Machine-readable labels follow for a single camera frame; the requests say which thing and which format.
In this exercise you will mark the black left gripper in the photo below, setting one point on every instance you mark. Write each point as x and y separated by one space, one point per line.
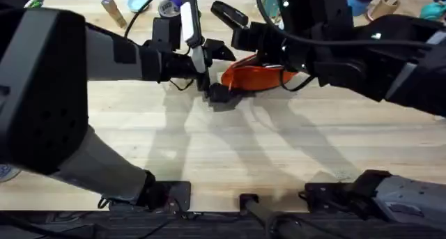
170 66

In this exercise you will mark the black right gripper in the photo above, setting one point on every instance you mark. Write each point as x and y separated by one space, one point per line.
265 37

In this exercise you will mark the orange soft zip bag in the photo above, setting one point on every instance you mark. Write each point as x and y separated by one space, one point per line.
258 78

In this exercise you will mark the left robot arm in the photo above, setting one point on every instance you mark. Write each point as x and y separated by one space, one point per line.
111 54

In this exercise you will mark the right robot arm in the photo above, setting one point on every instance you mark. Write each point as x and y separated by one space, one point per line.
383 65

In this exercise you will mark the grey tape roll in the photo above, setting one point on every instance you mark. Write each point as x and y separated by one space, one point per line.
167 9

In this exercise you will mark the wooden block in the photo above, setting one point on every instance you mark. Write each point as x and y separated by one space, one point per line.
114 12

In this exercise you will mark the blue object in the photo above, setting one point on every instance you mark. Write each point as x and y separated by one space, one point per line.
357 5

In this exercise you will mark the green and white tool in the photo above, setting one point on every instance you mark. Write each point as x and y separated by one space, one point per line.
34 2

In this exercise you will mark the teal toy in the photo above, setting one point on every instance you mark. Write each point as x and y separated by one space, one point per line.
433 12

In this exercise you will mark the blue patterned plate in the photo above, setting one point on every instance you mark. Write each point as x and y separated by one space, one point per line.
7 172

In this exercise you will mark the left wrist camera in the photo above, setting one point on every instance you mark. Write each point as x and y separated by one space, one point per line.
166 31

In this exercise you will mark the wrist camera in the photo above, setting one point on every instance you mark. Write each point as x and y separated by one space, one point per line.
313 9
166 31

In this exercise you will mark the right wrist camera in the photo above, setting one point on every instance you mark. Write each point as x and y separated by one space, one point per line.
313 9

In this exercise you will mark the black rail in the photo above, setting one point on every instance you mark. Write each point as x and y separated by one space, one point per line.
104 226

